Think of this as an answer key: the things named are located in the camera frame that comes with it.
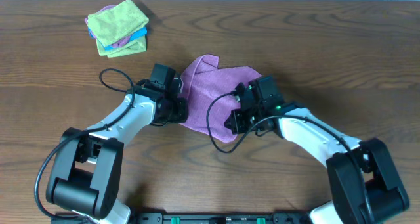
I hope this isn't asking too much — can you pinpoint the green folded cloth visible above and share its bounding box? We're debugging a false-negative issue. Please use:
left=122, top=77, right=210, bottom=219
left=86, top=0, right=149, bottom=45
left=96, top=36, right=147, bottom=58

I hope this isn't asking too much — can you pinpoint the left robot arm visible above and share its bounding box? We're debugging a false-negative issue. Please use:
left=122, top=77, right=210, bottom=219
left=34, top=64, right=188, bottom=223

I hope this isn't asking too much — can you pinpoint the top green folded cloth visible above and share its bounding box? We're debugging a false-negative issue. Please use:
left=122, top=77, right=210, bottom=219
left=86, top=0, right=149, bottom=45

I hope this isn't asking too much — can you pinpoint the blue folded cloth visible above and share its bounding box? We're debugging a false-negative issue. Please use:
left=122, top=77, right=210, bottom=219
left=99, top=28, right=147, bottom=46

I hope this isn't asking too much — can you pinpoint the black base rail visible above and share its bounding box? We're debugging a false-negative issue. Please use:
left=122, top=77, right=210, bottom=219
left=129, top=212, right=312, bottom=224

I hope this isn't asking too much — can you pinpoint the purple microfibre cloth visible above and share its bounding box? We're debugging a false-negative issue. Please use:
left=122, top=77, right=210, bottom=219
left=180, top=55, right=261, bottom=143

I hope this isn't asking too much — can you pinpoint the bottom green folded cloth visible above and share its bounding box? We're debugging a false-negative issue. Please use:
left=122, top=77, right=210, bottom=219
left=96, top=36, right=147, bottom=58

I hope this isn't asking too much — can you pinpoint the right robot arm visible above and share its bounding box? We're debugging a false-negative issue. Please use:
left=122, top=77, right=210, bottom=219
left=224, top=76, right=410, bottom=224

